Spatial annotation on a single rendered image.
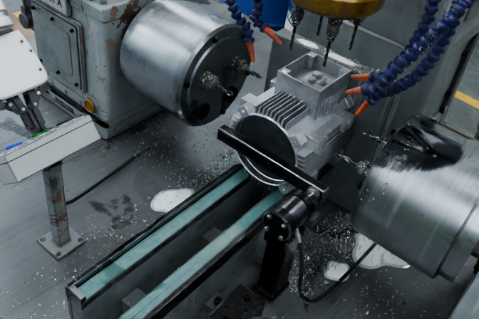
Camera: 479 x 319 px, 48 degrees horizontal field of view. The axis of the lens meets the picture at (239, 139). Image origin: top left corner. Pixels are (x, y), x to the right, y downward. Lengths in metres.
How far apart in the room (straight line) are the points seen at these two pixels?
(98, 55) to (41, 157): 0.39
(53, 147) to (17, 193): 0.33
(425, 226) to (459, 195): 0.07
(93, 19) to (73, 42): 0.10
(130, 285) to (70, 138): 0.28
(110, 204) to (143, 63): 0.32
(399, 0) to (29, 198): 0.89
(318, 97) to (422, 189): 0.26
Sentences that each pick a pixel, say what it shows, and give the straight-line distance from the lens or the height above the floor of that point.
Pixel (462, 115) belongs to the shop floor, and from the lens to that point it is 3.38.
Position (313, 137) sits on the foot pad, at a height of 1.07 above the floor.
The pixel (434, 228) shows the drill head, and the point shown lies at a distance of 0.91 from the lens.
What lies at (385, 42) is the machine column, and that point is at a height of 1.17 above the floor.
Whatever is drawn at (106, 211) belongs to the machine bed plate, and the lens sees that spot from 1.21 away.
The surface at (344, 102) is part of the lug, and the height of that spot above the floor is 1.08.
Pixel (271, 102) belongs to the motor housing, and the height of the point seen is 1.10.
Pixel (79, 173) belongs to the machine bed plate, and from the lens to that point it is 1.31.
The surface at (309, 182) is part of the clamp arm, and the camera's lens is 0.98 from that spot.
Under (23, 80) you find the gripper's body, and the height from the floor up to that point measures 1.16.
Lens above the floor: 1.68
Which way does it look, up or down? 38 degrees down
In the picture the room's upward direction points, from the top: 8 degrees clockwise
